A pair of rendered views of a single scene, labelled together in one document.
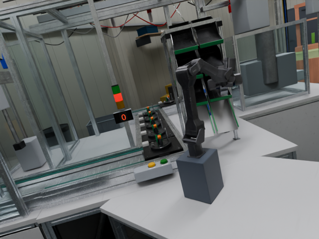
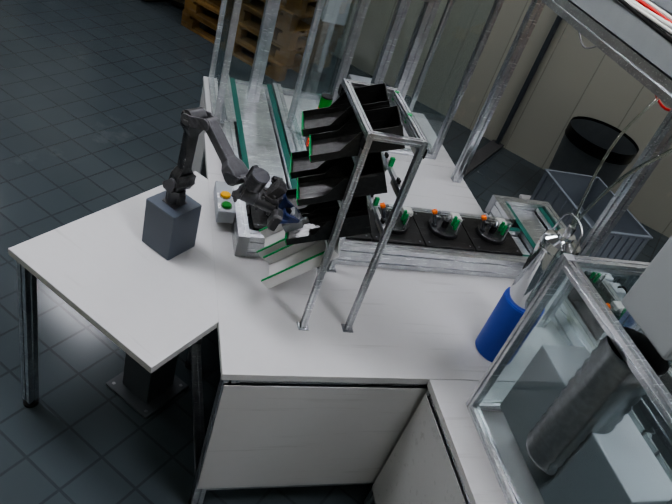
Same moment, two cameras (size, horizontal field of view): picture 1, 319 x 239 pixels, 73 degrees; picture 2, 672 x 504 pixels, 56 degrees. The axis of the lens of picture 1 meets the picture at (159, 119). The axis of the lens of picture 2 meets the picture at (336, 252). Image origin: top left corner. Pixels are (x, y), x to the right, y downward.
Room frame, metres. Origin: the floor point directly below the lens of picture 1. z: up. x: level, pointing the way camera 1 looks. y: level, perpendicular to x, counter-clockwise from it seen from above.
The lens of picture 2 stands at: (0.85, -2.03, 2.44)
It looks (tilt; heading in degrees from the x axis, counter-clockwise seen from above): 37 degrees down; 70
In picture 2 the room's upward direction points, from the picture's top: 20 degrees clockwise
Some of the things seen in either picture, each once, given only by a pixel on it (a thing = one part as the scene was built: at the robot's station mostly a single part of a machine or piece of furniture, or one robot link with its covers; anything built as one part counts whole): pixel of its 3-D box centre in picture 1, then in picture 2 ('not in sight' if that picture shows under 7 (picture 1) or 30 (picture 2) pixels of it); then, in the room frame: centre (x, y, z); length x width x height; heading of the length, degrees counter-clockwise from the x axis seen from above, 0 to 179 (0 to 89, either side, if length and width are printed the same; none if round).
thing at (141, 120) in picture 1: (150, 115); (446, 222); (2.06, 0.08, 1.01); 0.24 x 0.24 x 0.13; 4
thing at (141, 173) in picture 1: (153, 170); (224, 201); (1.10, 0.10, 0.93); 0.21 x 0.07 x 0.06; 94
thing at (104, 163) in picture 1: (119, 165); (273, 183); (1.32, 0.33, 0.91); 0.84 x 0.28 x 0.10; 94
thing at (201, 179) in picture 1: (200, 173); (171, 223); (0.90, -0.12, 0.96); 0.14 x 0.14 x 0.20; 47
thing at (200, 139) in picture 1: (192, 135); (179, 181); (0.90, -0.13, 1.15); 0.09 x 0.07 x 0.06; 37
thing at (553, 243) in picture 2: not in sight; (549, 261); (2.15, -0.52, 1.32); 0.14 x 0.14 x 0.38
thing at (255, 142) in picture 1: (157, 141); (371, 245); (1.76, 0.06, 0.85); 1.50 x 1.41 x 0.03; 94
